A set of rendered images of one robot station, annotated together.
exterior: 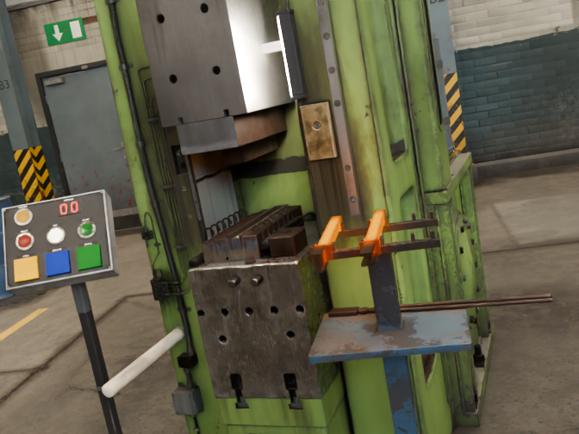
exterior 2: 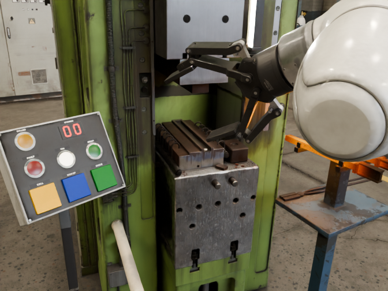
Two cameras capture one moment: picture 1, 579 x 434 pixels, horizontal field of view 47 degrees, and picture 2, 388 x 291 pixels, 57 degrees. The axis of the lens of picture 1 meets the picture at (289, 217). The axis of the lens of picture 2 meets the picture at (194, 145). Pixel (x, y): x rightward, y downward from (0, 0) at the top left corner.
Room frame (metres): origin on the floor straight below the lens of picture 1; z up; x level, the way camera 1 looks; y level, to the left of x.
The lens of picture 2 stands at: (1.07, 1.18, 1.55)
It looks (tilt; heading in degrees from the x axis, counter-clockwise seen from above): 21 degrees down; 316
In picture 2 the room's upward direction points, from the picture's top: 1 degrees clockwise
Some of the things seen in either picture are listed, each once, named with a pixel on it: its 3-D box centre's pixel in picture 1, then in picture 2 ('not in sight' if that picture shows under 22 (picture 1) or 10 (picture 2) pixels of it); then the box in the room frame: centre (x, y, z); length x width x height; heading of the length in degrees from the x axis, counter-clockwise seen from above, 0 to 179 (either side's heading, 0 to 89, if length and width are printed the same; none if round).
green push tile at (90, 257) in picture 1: (90, 257); (103, 178); (2.06, 0.65, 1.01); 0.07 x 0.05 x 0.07; 92
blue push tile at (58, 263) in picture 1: (58, 263); (75, 187); (2.06, 0.75, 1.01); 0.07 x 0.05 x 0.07; 92
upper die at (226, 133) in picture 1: (235, 127); (186, 63); (2.24, 0.12, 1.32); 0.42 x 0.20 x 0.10; 157
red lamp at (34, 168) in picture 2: (24, 241); (34, 168); (2.10, 0.85, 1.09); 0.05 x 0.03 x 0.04; 67
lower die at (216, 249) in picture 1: (255, 231); (185, 141); (2.24, 0.12, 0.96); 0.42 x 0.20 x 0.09; 157
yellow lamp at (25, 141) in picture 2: (23, 216); (25, 141); (2.14, 0.85, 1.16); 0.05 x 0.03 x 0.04; 67
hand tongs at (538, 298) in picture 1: (435, 306); (334, 186); (1.71, -0.35, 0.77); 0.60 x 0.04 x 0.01; 71
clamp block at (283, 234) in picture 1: (288, 241); (234, 150); (2.03, 0.02, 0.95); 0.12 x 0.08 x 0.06; 157
